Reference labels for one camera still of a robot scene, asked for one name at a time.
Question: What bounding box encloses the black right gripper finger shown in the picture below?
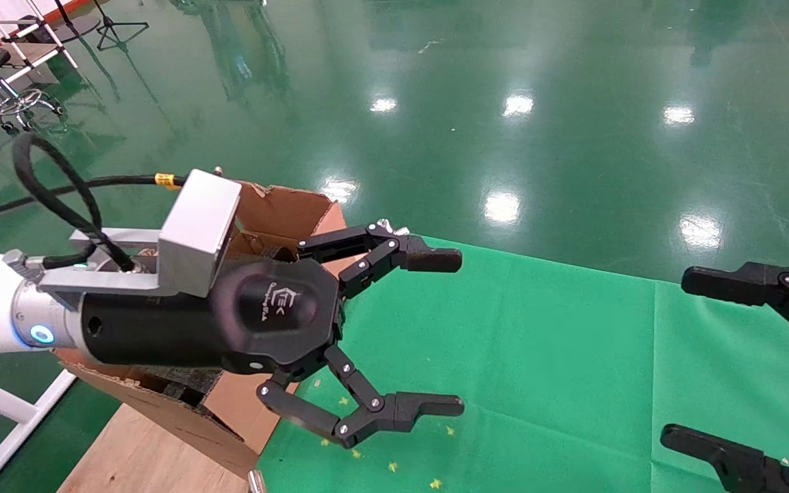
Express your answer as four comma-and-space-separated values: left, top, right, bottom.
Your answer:
660, 425, 789, 493
681, 260, 789, 358

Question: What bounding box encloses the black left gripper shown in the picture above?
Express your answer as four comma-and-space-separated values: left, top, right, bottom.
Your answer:
82, 220, 465, 450

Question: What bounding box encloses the large open cardboard carton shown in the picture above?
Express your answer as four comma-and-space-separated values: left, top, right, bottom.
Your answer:
52, 181, 347, 480

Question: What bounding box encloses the green table cloth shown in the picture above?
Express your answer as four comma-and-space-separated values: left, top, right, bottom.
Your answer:
258, 236, 789, 493

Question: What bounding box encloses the black tripod stand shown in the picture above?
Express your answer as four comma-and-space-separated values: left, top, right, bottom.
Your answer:
93, 0, 150, 52

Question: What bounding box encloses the black round-base stand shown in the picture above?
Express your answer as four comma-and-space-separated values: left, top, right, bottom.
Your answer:
18, 0, 102, 43

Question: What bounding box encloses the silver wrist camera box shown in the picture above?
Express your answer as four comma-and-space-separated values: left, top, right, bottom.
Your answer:
38, 169, 242, 310

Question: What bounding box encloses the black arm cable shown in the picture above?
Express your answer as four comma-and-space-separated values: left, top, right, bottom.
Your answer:
0, 132, 186, 273

